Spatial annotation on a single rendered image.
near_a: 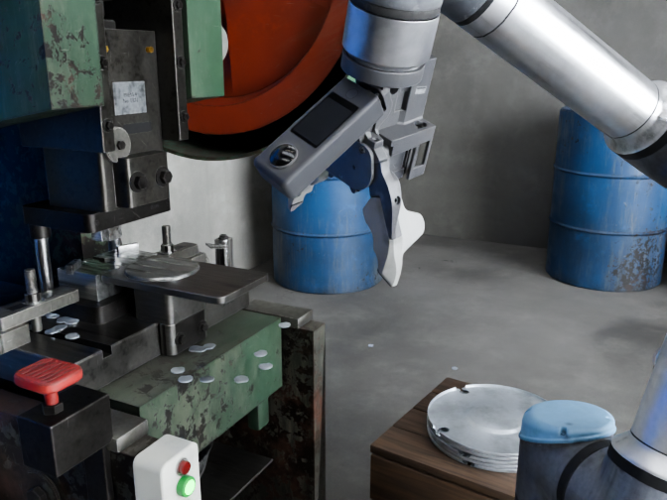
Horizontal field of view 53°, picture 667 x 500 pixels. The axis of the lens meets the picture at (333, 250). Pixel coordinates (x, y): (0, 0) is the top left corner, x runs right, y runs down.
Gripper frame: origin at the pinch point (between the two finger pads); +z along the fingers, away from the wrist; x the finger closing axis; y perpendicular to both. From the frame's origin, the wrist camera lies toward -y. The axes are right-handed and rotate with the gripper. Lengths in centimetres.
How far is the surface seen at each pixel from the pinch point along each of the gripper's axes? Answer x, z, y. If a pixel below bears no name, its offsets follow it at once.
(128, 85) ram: 57, 8, 10
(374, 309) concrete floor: 101, 167, 154
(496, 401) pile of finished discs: 1, 71, 65
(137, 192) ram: 47, 22, 5
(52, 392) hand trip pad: 19.8, 24.6, -22.5
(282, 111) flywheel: 56, 19, 42
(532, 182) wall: 116, 155, 307
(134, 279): 41, 33, 0
